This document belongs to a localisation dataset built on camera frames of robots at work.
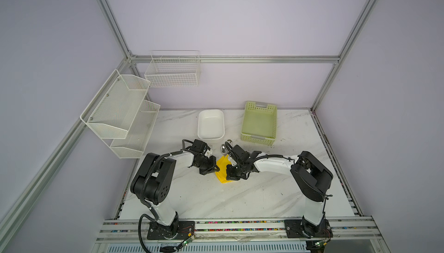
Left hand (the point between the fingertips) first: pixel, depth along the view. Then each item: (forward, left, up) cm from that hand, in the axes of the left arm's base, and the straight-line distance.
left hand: (218, 169), depth 91 cm
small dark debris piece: (+20, -7, -1) cm, 21 cm away
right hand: (-5, -3, 0) cm, 6 cm away
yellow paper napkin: (+4, -2, 0) cm, 4 cm away
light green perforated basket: (+35, -26, -2) cm, 44 cm away
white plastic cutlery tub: (+32, +6, 0) cm, 32 cm away
